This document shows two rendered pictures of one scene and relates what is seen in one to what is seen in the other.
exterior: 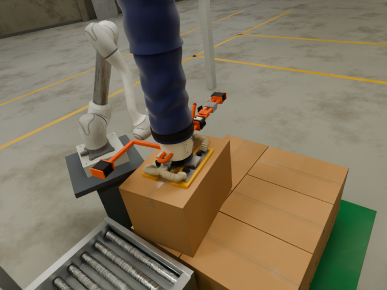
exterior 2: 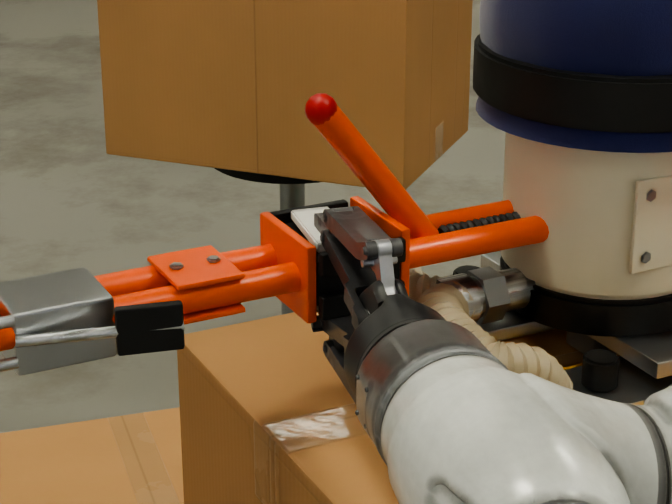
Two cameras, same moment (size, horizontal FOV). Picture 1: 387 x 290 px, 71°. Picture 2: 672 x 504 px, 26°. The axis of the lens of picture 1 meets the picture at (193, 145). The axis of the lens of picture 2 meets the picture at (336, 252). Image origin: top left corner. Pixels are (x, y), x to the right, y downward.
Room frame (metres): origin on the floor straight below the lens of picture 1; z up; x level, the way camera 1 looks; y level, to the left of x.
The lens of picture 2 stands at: (2.30, 0.48, 1.48)
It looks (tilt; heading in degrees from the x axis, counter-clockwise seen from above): 22 degrees down; 211
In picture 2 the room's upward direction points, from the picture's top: straight up
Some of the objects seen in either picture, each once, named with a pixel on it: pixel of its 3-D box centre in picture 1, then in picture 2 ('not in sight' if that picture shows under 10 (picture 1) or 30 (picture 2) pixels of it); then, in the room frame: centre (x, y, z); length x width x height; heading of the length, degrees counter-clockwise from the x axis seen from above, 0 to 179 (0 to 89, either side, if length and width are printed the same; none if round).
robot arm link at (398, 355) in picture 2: not in sight; (433, 399); (1.61, 0.13, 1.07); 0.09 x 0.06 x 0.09; 139
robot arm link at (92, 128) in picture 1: (91, 129); not in sight; (1.66, 0.67, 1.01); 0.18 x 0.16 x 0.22; 178
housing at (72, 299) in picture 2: (211, 107); (52, 319); (1.63, -0.15, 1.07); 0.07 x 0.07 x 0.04; 58
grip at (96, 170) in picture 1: (102, 168); not in sight; (1.12, 0.47, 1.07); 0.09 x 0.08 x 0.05; 58
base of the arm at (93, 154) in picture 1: (95, 147); not in sight; (1.65, 0.69, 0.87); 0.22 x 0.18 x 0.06; 117
